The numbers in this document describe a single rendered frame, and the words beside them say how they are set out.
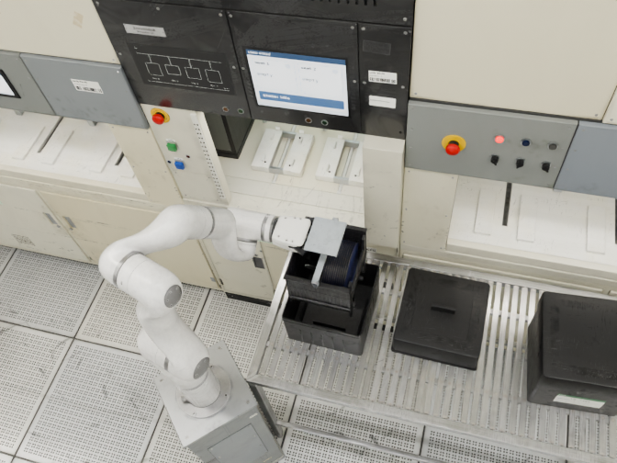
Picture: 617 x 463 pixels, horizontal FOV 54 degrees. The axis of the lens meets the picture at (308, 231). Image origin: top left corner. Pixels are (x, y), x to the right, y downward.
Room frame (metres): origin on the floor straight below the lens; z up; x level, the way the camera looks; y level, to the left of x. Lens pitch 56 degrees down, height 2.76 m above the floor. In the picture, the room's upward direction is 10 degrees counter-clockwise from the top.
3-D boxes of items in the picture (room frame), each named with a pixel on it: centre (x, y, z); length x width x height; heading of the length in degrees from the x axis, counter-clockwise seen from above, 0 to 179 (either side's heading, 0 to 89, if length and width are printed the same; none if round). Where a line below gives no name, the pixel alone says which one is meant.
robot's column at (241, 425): (0.76, 0.45, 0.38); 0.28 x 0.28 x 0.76; 22
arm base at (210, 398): (0.76, 0.45, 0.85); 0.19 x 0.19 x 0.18
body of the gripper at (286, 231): (1.01, 0.06, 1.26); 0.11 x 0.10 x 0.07; 65
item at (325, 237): (0.96, -0.04, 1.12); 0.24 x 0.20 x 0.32; 155
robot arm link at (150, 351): (0.78, 0.48, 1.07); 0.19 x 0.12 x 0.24; 49
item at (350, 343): (0.96, -0.04, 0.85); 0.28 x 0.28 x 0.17; 65
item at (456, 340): (0.85, -0.41, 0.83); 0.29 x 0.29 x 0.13; 65
